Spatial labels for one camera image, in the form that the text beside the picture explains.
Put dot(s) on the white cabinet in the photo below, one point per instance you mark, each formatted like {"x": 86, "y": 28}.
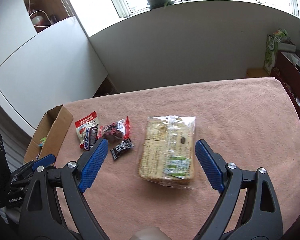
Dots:
{"x": 52, "y": 60}

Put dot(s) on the green candy wrapper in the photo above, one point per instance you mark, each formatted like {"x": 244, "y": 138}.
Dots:
{"x": 42, "y": 142}

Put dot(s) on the yellow wooden stool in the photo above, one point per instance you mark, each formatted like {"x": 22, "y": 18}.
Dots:
{"x": 257, "y": 72}

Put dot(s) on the dark cake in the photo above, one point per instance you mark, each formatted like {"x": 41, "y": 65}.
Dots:
{"x": 112, "y": 133}

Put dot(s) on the red white snack pouch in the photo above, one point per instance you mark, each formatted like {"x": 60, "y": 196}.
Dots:
{"x": 86, "y": 123}

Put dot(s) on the brown chocolate bar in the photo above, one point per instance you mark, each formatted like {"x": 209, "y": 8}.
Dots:
{"x": 88, "y": 138}

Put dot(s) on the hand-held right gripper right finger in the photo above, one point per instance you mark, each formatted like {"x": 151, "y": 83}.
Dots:
{"x": 210, "y": 166}

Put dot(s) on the brown cardboard box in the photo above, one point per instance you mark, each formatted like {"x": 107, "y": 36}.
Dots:
{"x": 57, "y": 125}

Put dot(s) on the small dark candy packet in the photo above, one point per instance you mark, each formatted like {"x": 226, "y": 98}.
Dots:
{"x": 122, "y": 148}

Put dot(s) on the red white appliance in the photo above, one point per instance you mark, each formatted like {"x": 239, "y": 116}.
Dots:
{"x": 40, "y": 20}

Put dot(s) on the small grey box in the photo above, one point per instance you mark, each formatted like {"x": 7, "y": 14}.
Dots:
{"x": 287, "y": 47}

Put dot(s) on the sliced bread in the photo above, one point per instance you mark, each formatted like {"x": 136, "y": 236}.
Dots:
{"x": 160, "y": 150}

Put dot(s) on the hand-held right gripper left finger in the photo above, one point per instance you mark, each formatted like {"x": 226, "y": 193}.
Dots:
{"x": 93, "y": 166}

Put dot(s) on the brown wooden furniture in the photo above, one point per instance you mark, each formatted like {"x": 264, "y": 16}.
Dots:
{"x": 105, "y": 88}

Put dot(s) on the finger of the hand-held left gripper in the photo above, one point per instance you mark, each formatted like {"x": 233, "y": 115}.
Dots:
{"x": 45, "y": 160}

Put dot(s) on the wooden shelf niche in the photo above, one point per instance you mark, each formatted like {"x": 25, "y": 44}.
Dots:
{"x": 58, "y": 6}

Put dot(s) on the dark red cabinet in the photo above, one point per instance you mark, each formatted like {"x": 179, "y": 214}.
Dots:
{"x": 287, "y": 76}

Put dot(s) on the green carton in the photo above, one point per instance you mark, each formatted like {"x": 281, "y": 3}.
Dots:
{"x": 270, "y": 55}

